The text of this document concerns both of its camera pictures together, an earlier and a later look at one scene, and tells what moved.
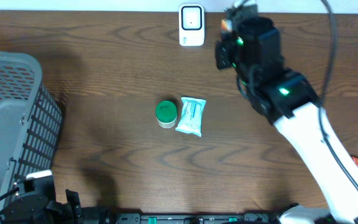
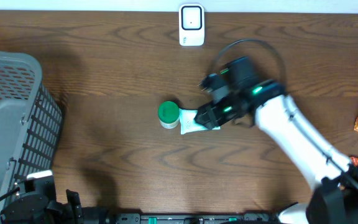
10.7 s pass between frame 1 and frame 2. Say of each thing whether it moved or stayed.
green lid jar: stayed
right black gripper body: moved
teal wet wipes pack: moved
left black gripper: stayed
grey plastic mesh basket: stayed
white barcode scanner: stayed
